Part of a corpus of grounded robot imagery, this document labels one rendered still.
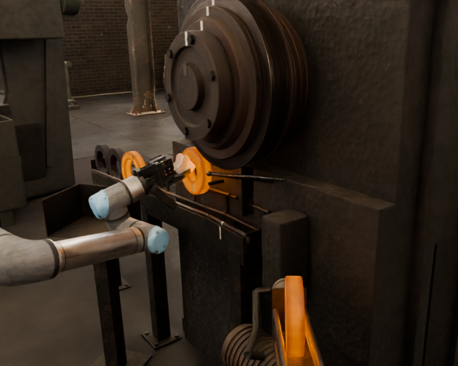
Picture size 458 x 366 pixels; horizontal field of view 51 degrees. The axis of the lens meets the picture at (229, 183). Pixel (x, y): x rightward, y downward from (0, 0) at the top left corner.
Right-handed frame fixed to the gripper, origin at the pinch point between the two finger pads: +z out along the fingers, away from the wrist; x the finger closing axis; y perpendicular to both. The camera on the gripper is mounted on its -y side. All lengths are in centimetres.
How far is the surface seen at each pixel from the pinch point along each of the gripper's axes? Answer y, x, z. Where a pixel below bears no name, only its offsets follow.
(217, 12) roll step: 45, -26, 6
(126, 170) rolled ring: -12, 58, -5
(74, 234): -15, 28, -39
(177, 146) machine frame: 0.1, 23.4, 6.3
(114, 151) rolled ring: -6, 69, -3
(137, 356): -76, 29, -37
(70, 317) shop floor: -73, 75, -49
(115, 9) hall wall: 25, 978, 386
